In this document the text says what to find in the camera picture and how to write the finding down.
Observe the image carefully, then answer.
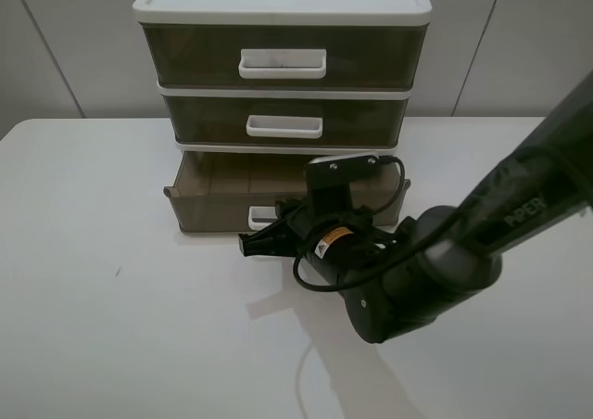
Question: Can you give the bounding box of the smoky top drawer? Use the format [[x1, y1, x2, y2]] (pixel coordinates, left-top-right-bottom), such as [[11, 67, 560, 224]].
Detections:
[[143, 24, 426, 90]]

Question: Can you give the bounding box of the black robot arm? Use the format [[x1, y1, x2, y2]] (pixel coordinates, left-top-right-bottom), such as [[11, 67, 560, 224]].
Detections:
[[239, 78, 592, 343]]

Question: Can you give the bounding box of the white drawer cabinet frame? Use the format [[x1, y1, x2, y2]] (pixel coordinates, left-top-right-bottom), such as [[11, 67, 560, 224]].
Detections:
[[132, 0, 432, 155]]

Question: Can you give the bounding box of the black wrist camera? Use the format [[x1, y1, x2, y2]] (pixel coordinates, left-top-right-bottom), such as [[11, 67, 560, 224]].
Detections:
[[305, 153, 393, 217]]

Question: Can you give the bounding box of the smoky middle drawer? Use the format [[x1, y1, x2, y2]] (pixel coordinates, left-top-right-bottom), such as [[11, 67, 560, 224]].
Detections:
[[164, 96, 407, 147]]

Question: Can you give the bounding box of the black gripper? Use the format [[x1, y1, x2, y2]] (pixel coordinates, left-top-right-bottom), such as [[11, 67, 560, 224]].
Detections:
[[239, 199, 398, 286]]

